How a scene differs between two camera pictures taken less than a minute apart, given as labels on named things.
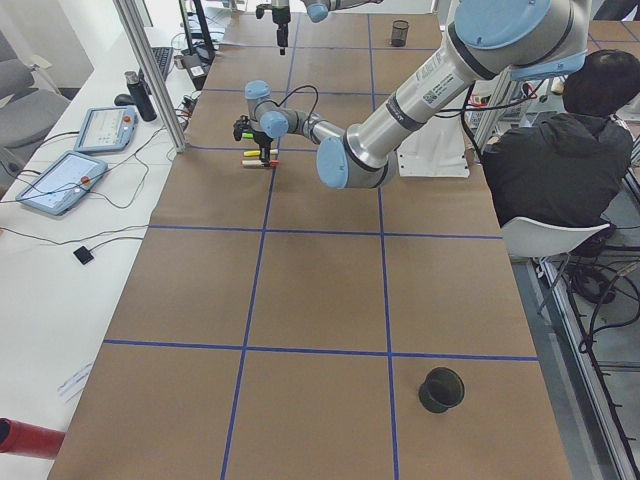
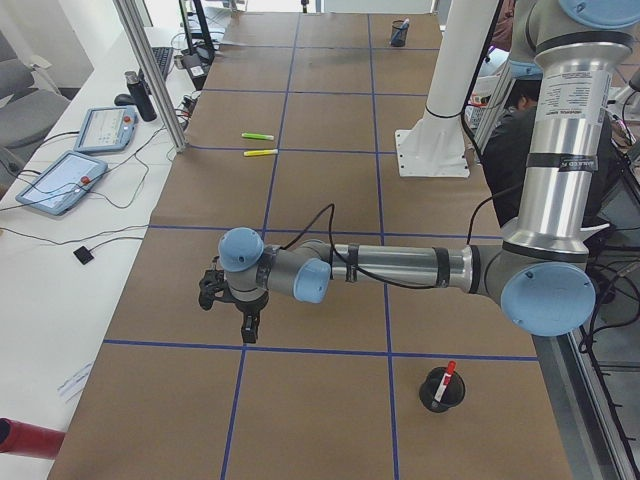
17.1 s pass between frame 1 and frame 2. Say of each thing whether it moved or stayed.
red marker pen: moved
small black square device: stayed
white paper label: stayed
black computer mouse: stayed
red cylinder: stayed
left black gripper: moved
